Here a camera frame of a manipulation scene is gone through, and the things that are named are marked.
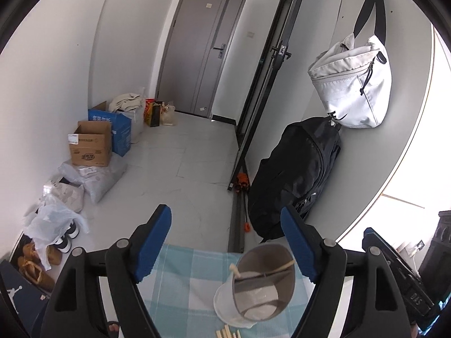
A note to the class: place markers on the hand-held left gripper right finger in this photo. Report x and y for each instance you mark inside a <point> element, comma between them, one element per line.
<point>296,243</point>

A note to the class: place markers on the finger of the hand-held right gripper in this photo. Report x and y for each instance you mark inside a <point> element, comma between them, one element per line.
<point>370,234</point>

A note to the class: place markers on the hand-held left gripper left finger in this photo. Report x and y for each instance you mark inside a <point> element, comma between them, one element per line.
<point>155,243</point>

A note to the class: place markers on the white grey utensil holder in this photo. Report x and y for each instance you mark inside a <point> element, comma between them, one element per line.
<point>229,306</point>

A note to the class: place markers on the white shoulder bag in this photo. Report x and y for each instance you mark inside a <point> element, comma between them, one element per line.
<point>352,88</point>

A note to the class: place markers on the blue white checkered tablecloth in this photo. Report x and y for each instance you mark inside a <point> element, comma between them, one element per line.
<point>183,288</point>

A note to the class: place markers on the dark wooden cabinet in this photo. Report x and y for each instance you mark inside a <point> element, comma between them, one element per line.
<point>438,246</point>

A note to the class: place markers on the black backpack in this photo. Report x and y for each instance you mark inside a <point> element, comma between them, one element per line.
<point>292,176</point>

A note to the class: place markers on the grey plastic parcel bag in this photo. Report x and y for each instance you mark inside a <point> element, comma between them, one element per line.
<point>100,183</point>

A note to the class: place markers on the orange black tool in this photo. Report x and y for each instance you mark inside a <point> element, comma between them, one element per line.
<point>242,181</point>

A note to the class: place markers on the white black sneaker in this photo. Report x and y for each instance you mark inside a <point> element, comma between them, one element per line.
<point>73,231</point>
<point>63,244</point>

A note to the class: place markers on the person's foot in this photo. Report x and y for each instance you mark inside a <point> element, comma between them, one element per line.
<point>113,328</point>

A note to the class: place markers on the white crumpled plastic bag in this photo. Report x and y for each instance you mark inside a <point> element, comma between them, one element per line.
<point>49,221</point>

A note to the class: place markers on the white plastic parcel bag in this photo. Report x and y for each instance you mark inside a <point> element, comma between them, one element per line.
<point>70,172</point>

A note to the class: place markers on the blue cardboard box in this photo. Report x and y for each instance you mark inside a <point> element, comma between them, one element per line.
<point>121,137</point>

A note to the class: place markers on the brown cardboard box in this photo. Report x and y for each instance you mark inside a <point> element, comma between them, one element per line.
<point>90,151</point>

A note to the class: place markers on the white translucent sack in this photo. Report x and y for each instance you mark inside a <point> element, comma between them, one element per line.
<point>135,123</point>

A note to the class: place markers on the yellow black paper bag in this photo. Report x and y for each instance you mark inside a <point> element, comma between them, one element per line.
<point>155,114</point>

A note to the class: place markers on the beige plastic bag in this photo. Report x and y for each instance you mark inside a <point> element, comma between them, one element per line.
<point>168,114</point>

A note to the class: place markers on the black framed glass door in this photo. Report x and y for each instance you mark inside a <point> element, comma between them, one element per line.
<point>260,112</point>

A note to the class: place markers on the red bag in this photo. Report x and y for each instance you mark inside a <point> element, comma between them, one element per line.
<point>149,102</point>

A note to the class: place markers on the beige folded cloth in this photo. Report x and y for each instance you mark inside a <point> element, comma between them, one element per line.
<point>123,102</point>

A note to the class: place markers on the dark blue shoe box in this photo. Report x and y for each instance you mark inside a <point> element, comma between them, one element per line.
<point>21,295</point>

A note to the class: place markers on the grey entrance door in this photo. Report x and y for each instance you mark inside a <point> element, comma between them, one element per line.
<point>197,60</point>

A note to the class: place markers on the wall outlet with charger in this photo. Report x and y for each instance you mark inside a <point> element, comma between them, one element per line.
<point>419,244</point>

